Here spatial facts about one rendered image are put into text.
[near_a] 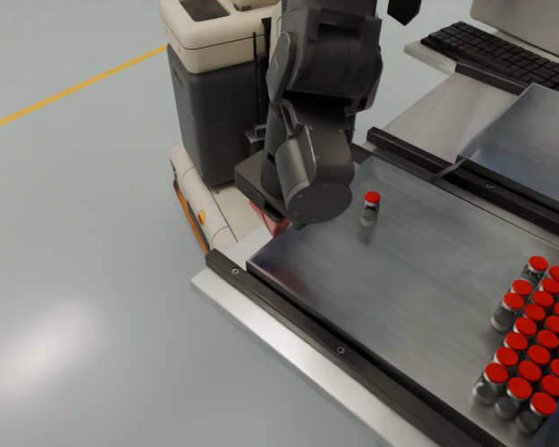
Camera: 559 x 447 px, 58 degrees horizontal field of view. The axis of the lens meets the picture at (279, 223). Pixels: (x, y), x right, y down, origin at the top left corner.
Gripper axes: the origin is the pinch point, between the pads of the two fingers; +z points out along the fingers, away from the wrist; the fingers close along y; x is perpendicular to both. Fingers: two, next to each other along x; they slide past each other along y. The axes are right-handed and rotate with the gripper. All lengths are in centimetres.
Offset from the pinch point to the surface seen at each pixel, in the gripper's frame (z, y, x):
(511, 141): 1.8, 10.8, 41.6
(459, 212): -0.2, 13.6, 20.4
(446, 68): 14, -14, 68
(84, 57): 127, -208, 75
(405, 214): 2.0, 8.5, 16.5
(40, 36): 133, -247, 69
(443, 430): -3.0, 27.6, -6.0
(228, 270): 1.4, -0.1, -7.8
